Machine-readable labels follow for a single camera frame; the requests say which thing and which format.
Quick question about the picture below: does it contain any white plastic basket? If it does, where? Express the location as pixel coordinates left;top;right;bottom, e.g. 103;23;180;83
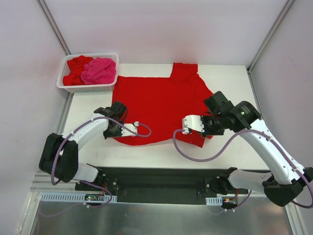
56;52;119;93

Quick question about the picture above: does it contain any red t shirt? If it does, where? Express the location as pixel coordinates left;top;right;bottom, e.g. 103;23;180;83
63;55;93;86
112;63;213;146

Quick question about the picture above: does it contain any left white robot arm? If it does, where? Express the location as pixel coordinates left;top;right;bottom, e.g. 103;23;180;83
39;101;128;190

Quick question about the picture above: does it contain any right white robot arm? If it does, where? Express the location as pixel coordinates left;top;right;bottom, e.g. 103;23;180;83
201;91;313;207

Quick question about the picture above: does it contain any pink t shirt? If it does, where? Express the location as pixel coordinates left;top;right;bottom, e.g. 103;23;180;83
81;57;116;85

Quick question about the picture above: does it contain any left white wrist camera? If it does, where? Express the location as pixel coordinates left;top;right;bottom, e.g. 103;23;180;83
121;121;139;137

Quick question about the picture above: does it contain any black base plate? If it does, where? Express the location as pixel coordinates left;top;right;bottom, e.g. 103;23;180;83
74;165;273;204

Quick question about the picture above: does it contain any right white cable duct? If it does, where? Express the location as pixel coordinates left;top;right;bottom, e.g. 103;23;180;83
205;196;223;206

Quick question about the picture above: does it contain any white cable duct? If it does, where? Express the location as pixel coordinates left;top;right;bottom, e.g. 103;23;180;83
41;192;117;203
205;196;223;206

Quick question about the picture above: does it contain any left white cable duct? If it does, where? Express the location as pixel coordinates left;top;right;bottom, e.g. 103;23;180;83
41;192;117;203

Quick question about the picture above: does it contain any right aluminium frame post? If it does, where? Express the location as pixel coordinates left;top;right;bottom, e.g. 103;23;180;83
246;0;296;74

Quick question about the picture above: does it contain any aluminium frame post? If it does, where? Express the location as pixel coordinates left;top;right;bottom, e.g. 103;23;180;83
36;0;71;55
246;0;296;74

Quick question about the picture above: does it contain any left aluminium frame post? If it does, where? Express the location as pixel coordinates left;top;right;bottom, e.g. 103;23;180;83
36;0;71;55

